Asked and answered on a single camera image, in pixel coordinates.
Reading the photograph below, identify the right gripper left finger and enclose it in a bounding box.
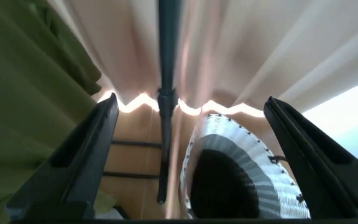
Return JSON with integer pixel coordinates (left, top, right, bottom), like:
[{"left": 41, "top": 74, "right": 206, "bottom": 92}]
[{"left": 6, "top": 92, "right": 119, "bottom": 220}]

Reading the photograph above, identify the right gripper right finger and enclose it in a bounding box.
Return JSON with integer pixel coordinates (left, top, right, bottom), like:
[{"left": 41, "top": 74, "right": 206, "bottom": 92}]
[{"left": 263, "top": 96, "right": 358, "bottom": 218}]

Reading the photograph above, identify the green long-sleeved shirt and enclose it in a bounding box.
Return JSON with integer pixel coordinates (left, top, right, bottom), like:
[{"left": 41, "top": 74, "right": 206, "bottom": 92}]
[{"left": 0, "top": 0, "right": 117, "bottom": 224}]

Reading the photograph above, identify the white laundry basket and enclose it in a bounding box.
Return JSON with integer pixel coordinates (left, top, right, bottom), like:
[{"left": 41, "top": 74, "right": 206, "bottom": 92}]
[{"left": 180, "top": 113, "right": 311, "bottom": 220}]

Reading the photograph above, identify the black clothes rack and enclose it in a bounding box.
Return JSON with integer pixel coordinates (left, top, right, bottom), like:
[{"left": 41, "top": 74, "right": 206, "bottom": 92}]
[{"left": 103, "top": 0, "right": 181, "bottom": 205}]

